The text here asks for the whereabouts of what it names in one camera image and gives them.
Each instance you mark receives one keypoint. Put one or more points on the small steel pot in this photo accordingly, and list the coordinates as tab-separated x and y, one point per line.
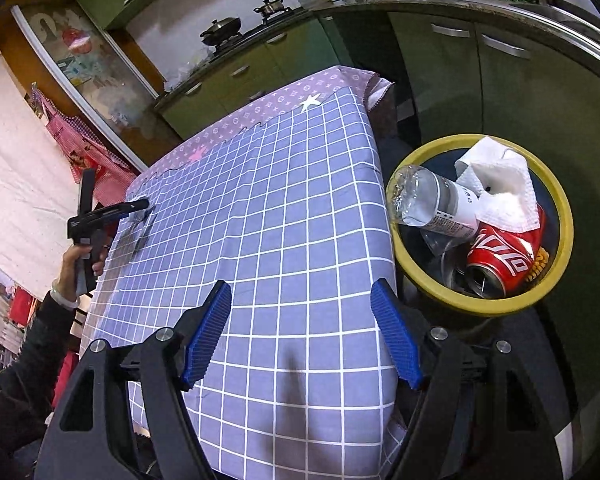
270	8

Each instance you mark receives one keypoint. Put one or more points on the left forearm black sleeve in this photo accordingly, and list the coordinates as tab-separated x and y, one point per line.
27	385

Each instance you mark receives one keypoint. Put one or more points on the black wok with lid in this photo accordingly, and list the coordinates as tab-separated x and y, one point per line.
220	31

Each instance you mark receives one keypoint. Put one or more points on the clear plastic bottle white label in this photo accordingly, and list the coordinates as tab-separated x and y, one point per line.
419	198

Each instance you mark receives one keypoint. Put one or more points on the yellow rimmed dark trash bin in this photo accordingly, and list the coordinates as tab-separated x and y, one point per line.
436	263

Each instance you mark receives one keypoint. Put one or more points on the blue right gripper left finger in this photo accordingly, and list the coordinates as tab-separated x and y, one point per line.
205	326

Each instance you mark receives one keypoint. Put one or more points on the white tissue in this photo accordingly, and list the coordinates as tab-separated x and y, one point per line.
500	178

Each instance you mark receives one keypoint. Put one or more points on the green kitchen cabinets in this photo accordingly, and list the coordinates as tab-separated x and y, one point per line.
528	74

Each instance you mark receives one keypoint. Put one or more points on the red checkered apron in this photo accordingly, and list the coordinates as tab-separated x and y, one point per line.
83	150

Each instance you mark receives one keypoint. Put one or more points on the red cola can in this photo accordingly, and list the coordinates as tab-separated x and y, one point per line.
500	264

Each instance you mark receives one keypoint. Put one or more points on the blue checkered tablecloth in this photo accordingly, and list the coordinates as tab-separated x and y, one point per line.
284	201

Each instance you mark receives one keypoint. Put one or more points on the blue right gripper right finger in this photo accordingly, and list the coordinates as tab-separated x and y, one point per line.
403	330

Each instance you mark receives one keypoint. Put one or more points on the left hand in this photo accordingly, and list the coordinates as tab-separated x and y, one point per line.
64	286

